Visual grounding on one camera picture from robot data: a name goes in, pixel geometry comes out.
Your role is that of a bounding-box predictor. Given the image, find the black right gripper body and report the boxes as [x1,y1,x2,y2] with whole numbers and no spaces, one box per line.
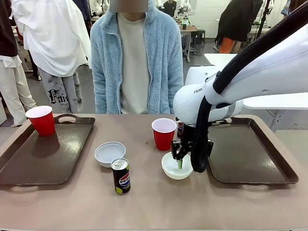
[178,124,197,146]

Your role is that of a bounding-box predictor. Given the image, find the small white bowl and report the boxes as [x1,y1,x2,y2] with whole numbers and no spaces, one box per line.
[161,152,194,180]
[94,141,127,168]

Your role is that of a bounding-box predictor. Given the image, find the person's right forearm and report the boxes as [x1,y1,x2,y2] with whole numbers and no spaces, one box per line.
[92,69,114,114]

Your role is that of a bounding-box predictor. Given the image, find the person's left forearm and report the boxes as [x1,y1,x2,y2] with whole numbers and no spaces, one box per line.
[163,69,185,114]

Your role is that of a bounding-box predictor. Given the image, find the black Pepsi can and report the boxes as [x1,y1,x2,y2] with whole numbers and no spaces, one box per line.
[177,121,185,140]
[111,157,131,195]

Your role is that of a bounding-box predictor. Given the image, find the red plastic cup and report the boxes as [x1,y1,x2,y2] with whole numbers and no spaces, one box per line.
[25,105,56,137]
[151,117,178,152]

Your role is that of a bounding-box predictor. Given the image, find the brown plastic serving tray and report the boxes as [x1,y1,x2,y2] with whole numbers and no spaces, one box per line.
[0,113,96,187]
[205,117,299,185]

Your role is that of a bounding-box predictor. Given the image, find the person in blue fleece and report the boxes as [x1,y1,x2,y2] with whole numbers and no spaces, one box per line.
[90,0,185,115]

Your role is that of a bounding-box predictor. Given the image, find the cream shirt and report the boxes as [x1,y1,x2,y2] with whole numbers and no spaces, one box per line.
[116,12,151,115]

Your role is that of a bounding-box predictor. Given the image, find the white side table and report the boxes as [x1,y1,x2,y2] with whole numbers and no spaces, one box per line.
[204,53,308,132]

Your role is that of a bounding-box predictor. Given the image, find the bystander's orange trousers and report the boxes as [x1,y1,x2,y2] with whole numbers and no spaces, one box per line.
[218,36,235,54]

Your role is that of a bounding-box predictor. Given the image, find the brown-topped background workbench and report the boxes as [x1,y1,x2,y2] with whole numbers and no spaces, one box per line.
[178,24,205,64]

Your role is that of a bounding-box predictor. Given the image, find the bystander's black jacket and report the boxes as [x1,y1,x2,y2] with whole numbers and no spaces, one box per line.
[216,0,263,46]

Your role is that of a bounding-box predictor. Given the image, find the grey printed trousers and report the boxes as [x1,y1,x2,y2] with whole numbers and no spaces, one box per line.
[38,68,83,114]

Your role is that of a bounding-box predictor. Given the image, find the bystander in black top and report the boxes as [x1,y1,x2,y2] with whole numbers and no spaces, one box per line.
[162,0,178,17]

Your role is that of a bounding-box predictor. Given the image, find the black stand pole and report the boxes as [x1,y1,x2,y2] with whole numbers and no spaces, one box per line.
[255,0,270,41]

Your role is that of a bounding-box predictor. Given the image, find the person's blurred head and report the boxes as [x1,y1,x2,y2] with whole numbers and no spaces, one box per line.
[109,0,149,14]

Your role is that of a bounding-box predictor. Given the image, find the bystander in blue shirt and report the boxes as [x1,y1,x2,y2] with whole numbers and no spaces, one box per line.
[280,0,297,17]

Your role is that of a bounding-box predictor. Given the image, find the bystander's white loose shirt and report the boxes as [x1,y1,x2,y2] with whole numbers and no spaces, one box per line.
[11,0,91,77]

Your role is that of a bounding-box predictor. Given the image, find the bystander's beige trousers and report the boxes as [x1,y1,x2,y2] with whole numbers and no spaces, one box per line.
[0,54,37,128]

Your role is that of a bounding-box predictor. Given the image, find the bystander's dark brown sweater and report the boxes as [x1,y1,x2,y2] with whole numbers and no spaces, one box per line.
[0,0,19,58]

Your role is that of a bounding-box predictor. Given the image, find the black braided cable sleeve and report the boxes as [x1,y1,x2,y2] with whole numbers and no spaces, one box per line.
[191,0,308,173]

